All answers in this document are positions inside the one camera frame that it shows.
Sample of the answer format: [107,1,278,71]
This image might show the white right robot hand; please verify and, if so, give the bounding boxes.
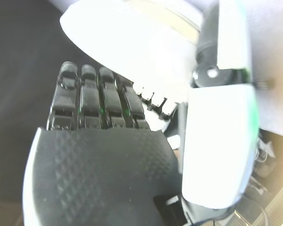
[22,0,275,226]

